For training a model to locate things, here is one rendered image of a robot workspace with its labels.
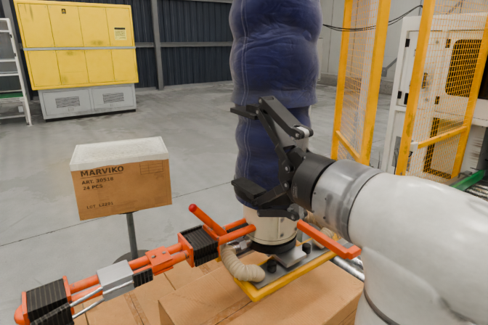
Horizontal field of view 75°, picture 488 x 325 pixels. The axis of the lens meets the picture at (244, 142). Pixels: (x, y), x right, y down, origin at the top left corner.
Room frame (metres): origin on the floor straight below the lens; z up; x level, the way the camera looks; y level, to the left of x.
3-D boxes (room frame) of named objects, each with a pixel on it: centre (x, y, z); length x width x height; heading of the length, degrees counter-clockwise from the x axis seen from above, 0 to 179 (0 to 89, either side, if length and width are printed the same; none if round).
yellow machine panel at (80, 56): (7.57, 3.74, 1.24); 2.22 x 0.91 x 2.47; 123
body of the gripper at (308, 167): (0.40, -0.09, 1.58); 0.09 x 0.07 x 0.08; 35
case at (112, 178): (2.10, 0.87, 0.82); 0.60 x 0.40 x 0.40; 111
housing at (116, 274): (0.60, 0.30, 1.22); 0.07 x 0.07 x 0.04; 35
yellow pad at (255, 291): (0.79, -0.14, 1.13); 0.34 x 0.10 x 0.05; 125
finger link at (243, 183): (0.51, -0.01, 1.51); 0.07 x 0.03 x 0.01; 35
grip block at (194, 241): (0.72, 0.12, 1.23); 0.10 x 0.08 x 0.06; 35
